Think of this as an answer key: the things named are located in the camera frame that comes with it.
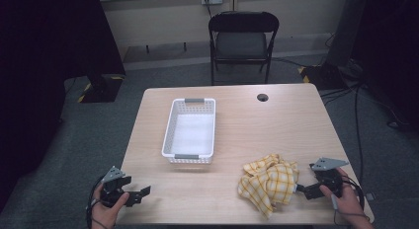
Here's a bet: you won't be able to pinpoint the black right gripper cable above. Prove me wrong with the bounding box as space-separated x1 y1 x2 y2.
342 175 372 222

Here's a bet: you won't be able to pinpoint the black stand base striped tape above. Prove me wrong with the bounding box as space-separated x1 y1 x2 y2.
77 73 126 104
297 63 352 92

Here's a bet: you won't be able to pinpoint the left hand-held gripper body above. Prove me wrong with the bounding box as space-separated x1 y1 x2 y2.
99 165 133 209

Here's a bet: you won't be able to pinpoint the white perforated plastic basket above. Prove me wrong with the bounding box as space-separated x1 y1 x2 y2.
161 97 217 165

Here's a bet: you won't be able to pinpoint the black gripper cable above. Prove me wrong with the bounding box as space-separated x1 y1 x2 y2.
85 175 107 229
342 175 372 222

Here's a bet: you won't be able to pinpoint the person's left hand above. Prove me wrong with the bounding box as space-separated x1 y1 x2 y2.
91 184 130 225

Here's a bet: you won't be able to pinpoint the yellow checked cloth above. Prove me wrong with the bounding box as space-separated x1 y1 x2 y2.
237 153 300 220

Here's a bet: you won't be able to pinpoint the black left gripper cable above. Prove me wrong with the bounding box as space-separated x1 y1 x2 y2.
85 175 107 229

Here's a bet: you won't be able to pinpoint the white cable in hand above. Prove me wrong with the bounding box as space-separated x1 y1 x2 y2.
330 192 340 225

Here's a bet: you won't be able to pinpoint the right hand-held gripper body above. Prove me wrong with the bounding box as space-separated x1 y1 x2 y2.
309 156 350 196

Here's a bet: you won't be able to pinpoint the large black curtain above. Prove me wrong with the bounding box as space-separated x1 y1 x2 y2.
0 0 126 210

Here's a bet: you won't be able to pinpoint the black floor cables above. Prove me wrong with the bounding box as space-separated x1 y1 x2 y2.
318 33 419 186

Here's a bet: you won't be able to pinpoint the black curtain with grey post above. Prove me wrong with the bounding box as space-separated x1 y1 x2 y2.
325 0 419 131

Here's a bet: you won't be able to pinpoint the black folding chair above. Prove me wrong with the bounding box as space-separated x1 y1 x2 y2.
208 10 281 86

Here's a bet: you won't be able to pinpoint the person's right hand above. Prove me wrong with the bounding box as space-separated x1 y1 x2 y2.
318 167 365 224

